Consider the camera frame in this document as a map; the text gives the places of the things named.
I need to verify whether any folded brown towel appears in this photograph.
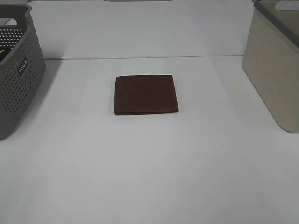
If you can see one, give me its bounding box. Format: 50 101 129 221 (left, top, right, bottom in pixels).
114 75 179 115

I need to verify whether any beige plastic basket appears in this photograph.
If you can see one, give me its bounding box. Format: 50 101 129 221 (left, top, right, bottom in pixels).
242 0 299 133

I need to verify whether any grey perforated plastic basket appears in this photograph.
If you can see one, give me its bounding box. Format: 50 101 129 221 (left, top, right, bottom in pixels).
0 4 46 139

